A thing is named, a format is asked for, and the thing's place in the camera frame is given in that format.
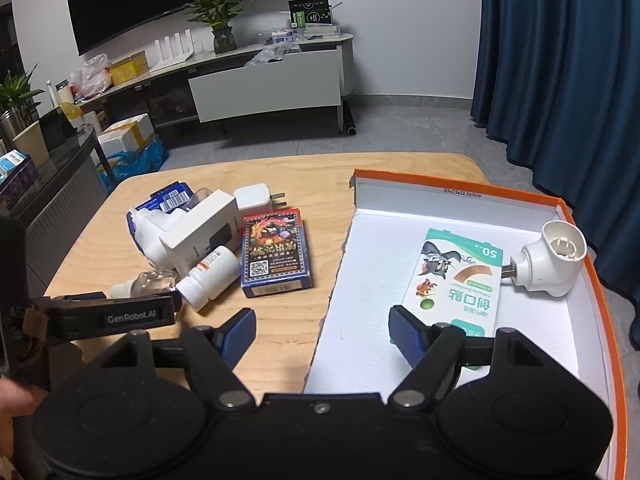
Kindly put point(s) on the potted green plant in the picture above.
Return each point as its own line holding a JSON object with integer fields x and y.
{"x": 220, "y": 10}

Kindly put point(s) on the leafy plant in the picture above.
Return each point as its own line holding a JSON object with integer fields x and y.
{"x": 17, "y": 92}

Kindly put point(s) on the orange-edged white cardboard box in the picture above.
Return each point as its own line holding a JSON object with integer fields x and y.
{"x": 370, "y": 260}

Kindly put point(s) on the white plug-in heater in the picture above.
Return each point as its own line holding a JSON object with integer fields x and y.
{"x": 545, "y": 265}
{"x": 150, "y": 240}

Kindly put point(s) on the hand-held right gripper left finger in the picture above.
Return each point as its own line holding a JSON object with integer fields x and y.
{"x": 239, "y": 336}

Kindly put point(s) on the blue curtain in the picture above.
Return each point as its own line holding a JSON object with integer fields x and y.
{"x": 565, "y": 85}

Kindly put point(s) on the blue white tissue box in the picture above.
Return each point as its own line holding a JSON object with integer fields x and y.
{"x": 11, "y": 162}

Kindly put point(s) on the long television cabinet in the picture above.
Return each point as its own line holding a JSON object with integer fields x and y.
{"x": 165, "y": 95}

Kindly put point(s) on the person's left hand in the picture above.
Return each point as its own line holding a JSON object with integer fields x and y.
{"x": 15, "y": 397}

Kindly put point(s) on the white router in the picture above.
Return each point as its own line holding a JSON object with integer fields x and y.
{"x": 172, "y": 55}

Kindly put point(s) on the small white cardboard box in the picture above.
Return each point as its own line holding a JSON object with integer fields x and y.
{"x": 195, "y": 230}

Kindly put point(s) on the black side cabinet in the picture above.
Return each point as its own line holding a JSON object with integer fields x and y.
{"x": 60, "y": 195}

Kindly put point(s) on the clear plastic bag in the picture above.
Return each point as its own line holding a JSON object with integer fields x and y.
{"x": 270, "y": 54}

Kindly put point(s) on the white pill bottle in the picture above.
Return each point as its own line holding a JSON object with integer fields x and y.
{"x": 210, "y": 275}

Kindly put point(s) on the green black box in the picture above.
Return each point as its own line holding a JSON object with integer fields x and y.
{"x": 307, "y": 12}

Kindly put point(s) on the white plastic bag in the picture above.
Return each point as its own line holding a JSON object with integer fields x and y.
{"x": 91, "y": 77}

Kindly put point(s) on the clear plastic bottle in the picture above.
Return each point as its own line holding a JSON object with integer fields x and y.
{"x": 202, "y": 196}

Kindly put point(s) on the green white bandage box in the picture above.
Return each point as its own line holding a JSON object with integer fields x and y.
{"x": 450, "y": 280}

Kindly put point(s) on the blue plastic bag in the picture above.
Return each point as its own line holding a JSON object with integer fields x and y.
{"x": 135, "y": 165}

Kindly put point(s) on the yellow box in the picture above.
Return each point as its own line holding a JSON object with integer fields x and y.
{"x": 129, "y": 69}

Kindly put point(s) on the dark playing card box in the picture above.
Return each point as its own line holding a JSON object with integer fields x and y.
{"x": 275, "y": 255}

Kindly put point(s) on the white charger plug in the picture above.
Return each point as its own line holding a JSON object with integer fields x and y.
{"x": 252, "y": 197}

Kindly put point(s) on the white yellow carton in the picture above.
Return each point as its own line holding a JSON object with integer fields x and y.
{"x": 125, "y": 135}

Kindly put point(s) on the tan paper cup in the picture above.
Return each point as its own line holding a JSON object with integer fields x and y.
{"x": 32, "y": 145}

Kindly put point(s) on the clear small bottle white cap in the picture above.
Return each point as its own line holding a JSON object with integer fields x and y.
{"x": 150, "y": 282}

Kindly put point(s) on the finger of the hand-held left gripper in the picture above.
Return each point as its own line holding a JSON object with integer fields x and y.
{"x": 100, "y": 316}

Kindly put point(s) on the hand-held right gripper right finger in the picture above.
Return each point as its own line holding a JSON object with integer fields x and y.
{"x": 407, "y": 336}

